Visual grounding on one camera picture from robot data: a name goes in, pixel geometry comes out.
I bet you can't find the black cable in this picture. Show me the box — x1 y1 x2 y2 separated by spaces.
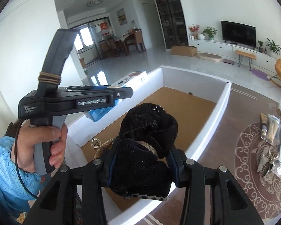
13 122 38 198

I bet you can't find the black scrunchie with white trim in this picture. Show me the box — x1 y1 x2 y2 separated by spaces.
106 103 178 201

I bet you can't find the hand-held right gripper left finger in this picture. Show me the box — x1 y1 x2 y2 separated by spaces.
23 136 122 225

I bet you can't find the person's left hand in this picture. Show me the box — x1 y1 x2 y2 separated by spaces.
14 121 68 174

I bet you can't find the bushy green potted plant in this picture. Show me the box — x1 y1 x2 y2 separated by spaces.
203 26 218 40

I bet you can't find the silver rhinestone bow clip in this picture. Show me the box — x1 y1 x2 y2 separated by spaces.
257 145 280 177

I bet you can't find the white cardboard box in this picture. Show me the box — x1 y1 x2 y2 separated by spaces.
67 66 232 225

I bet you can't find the tan rubber band bundle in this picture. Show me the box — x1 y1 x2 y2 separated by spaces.
37 71 62 85

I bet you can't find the wooden bench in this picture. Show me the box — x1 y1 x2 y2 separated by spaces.
235 50 257 71

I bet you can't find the blue and white box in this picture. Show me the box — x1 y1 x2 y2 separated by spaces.
85 71 147 123

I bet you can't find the red flower vase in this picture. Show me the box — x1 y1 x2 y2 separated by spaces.
188 24 200 39

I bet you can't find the brown dining chair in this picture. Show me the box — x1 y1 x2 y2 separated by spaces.
133 29 147 53

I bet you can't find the gold tube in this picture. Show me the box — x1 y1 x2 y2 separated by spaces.
260 113 269 140

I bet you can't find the wooden dining table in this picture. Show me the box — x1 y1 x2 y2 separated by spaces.
118 34 136 52

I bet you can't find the dark glass display cabinet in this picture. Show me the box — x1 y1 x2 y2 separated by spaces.
151 0 189 50

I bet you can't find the large green potted plant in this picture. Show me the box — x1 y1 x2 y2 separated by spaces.
266 37 281 57

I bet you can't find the person's left forearm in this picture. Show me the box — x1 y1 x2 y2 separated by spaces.
0 136 49 218

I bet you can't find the purple floor mat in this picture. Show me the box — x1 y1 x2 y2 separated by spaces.
251 69 271 80

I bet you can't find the black television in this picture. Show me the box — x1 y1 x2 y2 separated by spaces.
221 21 257 48

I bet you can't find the brown cardboard box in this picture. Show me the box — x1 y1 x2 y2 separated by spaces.
170 45 198 57

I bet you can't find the beige oval scratcher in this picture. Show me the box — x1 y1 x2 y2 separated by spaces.
197 53 223 64

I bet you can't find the red door sign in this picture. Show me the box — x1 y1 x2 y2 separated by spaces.
101 22 110 37

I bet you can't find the wall painting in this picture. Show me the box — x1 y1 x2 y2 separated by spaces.
116 8 127 26

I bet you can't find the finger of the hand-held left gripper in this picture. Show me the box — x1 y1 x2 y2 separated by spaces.
114 87 134 100

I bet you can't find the white television console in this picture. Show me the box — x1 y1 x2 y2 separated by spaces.
188 39 281 66

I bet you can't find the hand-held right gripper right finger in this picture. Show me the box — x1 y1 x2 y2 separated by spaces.
167 145 264 225

